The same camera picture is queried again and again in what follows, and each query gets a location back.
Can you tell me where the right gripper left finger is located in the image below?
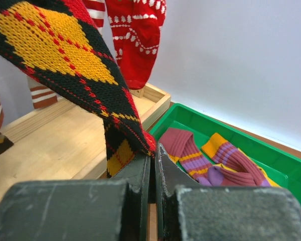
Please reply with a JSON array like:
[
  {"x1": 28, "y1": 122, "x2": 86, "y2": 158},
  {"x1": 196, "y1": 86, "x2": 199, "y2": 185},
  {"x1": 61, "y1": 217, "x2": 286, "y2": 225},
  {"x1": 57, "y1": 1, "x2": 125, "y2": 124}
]
[{"x1": 0, "y1": 154, "x2": 151, "y2": 240}]

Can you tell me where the red patterned sock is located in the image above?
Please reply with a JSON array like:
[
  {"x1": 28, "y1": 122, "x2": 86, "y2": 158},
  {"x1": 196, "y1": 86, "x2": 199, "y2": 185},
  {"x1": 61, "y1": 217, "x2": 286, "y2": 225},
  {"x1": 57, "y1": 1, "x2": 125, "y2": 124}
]
[{"x1": 105, "y1": 0, "x2": 167, "y2": 90}]

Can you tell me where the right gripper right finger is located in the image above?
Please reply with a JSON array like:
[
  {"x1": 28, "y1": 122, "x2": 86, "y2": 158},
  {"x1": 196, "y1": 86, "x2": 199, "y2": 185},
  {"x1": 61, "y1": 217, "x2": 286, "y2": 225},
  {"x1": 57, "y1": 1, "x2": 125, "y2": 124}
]
[{"x1": 155, "y1": 145, "x2": 301, "y2": 240}]

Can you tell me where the red white striped sock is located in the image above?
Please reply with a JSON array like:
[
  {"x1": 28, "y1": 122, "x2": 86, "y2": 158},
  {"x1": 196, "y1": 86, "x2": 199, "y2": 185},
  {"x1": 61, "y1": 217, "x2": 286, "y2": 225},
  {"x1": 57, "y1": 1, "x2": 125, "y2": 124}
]
[{"x1": 83, "y1": 0, "x2": 106, "y2": 34}]

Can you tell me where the yellow monster sock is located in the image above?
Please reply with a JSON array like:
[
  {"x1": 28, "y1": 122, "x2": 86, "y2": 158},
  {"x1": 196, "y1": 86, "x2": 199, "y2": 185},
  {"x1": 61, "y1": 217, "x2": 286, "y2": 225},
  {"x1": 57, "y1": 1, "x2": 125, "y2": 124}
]
[{"x1": 238, "y1": 148, "x2": 281, "y2": 187}]

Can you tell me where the purple yellow striped sock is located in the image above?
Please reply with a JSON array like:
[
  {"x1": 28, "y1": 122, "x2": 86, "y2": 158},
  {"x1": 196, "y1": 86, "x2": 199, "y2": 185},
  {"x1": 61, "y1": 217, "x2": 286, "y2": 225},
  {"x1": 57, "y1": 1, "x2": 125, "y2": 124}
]
[{"x1": 159, "y1": 128, "x2": 212, "y2": 186}]

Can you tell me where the green plastic tray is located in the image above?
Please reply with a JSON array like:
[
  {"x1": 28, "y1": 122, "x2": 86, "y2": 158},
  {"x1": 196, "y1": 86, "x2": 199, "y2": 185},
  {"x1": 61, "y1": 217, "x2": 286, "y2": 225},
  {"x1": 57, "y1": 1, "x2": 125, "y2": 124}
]
[{"x1": 150, "y1": 103, "x2": 301, "y2": 205}]

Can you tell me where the wooden hanger stand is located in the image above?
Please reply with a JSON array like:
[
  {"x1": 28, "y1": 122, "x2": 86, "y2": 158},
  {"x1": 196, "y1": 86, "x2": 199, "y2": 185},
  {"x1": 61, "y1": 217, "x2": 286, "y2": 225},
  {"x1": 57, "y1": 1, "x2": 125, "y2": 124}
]
[{"x1": 0, "y1": 81, "x2": 172, "y2": 241}]

